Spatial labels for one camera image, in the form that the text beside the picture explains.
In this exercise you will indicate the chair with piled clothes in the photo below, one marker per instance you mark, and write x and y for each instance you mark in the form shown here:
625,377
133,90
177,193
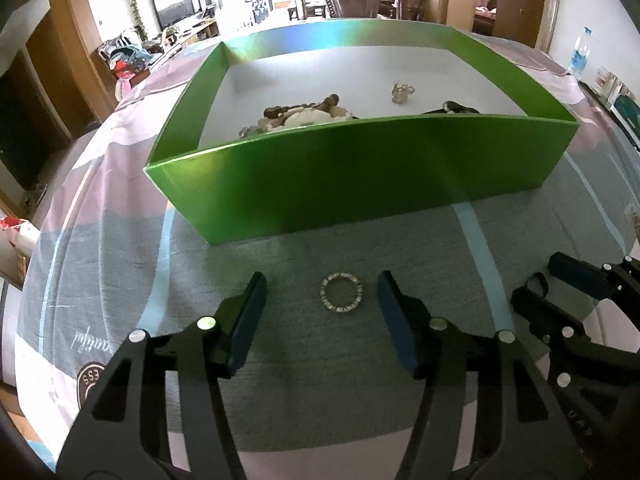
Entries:
124,59

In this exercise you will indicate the wooden tv cabinet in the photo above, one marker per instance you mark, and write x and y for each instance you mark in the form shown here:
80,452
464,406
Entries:
202,30

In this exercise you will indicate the teal and white package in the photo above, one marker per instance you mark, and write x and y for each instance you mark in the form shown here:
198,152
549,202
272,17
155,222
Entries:
621,102

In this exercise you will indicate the silver flower brooch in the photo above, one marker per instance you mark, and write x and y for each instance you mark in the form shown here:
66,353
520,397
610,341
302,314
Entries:
401,92

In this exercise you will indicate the black ring band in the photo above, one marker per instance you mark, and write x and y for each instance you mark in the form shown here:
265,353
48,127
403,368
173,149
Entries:
538,284

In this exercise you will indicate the green cardboard box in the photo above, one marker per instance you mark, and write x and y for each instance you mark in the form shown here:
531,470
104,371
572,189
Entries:
293,128

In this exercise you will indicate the black item in box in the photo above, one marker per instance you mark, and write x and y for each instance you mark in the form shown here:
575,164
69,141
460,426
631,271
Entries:
451,107

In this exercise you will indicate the striped patchwork tablecloth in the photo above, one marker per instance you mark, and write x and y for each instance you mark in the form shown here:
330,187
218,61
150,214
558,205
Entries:
322,395

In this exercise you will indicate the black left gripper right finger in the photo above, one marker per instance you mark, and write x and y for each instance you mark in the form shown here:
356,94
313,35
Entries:
409,323

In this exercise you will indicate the black television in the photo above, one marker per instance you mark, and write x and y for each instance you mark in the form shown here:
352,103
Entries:
169,12

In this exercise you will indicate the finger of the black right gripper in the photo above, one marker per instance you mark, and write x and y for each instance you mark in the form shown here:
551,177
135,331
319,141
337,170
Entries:
561,332
617,282

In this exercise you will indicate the clear plastic water bottle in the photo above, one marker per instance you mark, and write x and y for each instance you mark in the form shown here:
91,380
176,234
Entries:
580,54

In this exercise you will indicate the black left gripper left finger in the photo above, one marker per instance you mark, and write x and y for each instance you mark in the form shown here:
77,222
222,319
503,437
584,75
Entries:
237,319

